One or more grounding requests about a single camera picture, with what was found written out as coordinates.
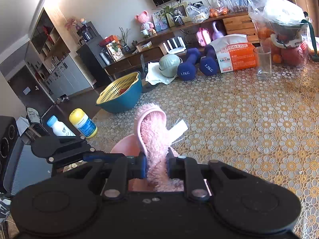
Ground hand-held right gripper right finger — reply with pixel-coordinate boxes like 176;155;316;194
167;152;250;201

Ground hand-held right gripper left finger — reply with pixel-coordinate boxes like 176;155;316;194
71;153;148;201

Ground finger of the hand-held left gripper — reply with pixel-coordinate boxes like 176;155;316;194
82;152;134;163

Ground pink and purple round container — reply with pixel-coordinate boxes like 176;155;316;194
110;134;213;196

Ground pink fluffy towel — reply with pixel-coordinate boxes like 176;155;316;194
134;104;189;193

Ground white bottle with blue cap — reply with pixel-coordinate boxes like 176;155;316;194
47;116;76;137

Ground yellow bottle with blue label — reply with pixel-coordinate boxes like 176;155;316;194
69;108;97;138

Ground black speaker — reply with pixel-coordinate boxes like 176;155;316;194
0;116;20;187

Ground blue plastic bowl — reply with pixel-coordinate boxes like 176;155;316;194
96;76;143;114

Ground yellow strainer basket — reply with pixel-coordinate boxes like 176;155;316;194
97;72;139;105

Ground floral lace tablecloth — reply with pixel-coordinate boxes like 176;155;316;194
87;60;319;239

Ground white cloth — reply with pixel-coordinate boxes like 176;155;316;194
145;62;178;85

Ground dark blue dumbbell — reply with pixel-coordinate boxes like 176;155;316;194
177;48;201;81
199;45;221;76

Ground black cabinet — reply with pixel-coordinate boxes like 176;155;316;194
76;38;111;76

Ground pale green ceramic pot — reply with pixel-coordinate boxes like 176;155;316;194
159;55;182;77

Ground twigs in dark vase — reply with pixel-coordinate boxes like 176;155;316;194
119;27;131;53

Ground orange box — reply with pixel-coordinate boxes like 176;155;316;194
100;36;118;46

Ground white router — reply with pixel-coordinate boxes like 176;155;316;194
163;37;187;54

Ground black coffee maker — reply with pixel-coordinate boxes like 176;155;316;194
78;21;97;43

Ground orange and white tissue pack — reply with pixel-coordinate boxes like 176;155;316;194
209;33;258;73

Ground pink bag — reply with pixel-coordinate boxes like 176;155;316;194
196;27;212;46

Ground clear glass cup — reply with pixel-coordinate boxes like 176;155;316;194
253;46;272;80

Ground pink bear figure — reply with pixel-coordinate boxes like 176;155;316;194
135;10;154;34

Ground pastel picture card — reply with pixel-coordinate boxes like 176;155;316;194
152;10;168;32

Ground green plant in black vase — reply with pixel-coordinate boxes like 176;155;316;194
157;0;186;26

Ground clear bag of food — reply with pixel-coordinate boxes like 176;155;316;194
186;2;210;23

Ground wooden media console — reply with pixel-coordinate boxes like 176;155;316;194
103;11;260;80

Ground row of small oranges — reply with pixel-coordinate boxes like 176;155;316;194
209;7;228;18

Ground dark green ribbon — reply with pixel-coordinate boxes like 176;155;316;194
301;19;319;61

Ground large clear plastic bag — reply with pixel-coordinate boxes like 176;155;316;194
247;0;312;48

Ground wooden and white wall cabinet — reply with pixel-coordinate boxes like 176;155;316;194
24;7;95;102

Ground yellow photo frame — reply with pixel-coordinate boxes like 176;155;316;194
166;2;190;26

